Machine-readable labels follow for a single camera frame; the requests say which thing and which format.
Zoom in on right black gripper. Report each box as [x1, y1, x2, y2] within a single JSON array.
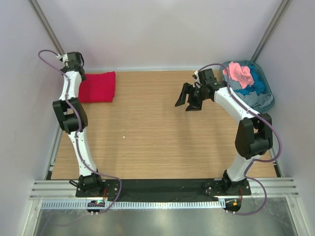
[[175, 83, 209, 112]]

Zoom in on magenta t-shirt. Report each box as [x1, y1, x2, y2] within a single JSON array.
[[78, 71, 116, 103]]

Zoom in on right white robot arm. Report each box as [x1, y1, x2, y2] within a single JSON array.
[[175, 69, 273, 195]]

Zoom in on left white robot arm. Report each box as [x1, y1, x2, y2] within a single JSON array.
[[53, 52, 104, 197]]

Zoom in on pink t-shirt in basket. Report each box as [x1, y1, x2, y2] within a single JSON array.
[[222, 62, 254, 90]]

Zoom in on grey t-shirt in basket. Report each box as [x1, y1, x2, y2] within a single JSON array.
[[233, 89, 274, 111]]

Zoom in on blue t-shirt in basket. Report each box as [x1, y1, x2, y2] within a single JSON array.
[[237, 65, 265, 95]]

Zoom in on teal plastic laundry basket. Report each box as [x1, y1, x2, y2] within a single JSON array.
[[229, 60, 275, 113]]

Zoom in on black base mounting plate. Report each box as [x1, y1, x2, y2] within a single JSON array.
[[69, 178, 251, 203]]

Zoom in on left aluminium frame post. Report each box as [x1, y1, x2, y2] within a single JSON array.
[[28, 0, 64, 54]]

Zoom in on aluminium frame post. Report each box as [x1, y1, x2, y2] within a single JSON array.
[[28, 0, 64, 54], [251, 0, 292, 62]]

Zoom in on right aluminium frame post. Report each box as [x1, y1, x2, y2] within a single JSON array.
[[251, 0, 292, 62]]

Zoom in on aluminium front rail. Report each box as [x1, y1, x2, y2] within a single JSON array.
[[29, 177, 299, 200]]

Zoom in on slotted cable duct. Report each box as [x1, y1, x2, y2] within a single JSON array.
[[41, 199, 225, 210]]

